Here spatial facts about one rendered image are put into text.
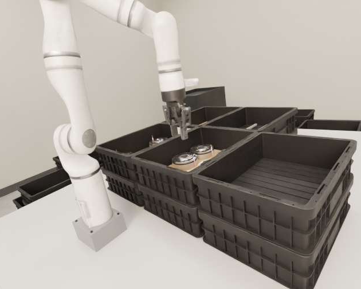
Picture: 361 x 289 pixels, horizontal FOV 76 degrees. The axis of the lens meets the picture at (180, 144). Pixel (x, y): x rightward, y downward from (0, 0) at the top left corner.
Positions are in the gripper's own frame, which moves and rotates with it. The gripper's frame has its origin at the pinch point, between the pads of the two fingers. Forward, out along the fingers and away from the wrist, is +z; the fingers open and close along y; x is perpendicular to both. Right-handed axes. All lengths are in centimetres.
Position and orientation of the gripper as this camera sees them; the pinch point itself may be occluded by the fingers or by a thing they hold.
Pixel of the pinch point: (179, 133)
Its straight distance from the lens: 74.8
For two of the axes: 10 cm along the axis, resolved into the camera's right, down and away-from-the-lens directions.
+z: 1.4, 9.3, 3.3
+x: 8.4, -2.9, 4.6
